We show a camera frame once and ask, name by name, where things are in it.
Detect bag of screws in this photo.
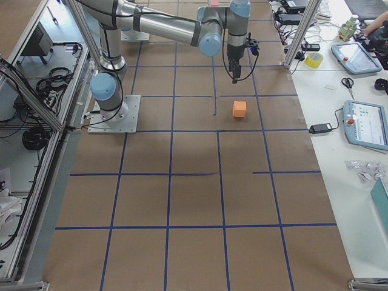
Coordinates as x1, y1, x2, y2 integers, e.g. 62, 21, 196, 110
344, 160, 387, 183

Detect blue teach pendant near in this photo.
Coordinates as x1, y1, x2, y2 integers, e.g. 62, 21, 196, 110
343, 100, 387, 151

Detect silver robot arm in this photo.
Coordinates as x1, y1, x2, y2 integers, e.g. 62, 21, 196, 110
79, 1, 259, 122

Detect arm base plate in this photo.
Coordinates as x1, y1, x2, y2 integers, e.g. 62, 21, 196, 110
87, 95, 141, 134

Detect orange foam cube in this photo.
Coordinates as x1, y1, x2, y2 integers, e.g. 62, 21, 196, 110
232, 101, 247, 118

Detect yellow tape roll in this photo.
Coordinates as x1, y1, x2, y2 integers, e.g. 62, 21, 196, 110
305, 52, 324, 69

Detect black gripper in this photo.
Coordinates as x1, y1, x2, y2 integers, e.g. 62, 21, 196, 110
227, 33, 259, 84

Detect teal board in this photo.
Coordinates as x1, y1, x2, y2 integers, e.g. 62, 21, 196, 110
370, 178, 388, 219

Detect black scissors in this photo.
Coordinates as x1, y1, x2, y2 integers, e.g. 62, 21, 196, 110
341, 78, 355, 100

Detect blue teach pendant far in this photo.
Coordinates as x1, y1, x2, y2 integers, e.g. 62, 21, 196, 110
331, 42, 382, 75

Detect blue teach pendant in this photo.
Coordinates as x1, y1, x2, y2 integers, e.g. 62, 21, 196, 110
343, 100, 387, 151
331, 42, 382, 75

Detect aluminium frame post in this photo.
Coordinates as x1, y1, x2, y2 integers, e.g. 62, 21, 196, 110
283, 0, 321, 69

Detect black power adapter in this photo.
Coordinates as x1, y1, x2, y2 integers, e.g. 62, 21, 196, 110
309, 123, 333, 134

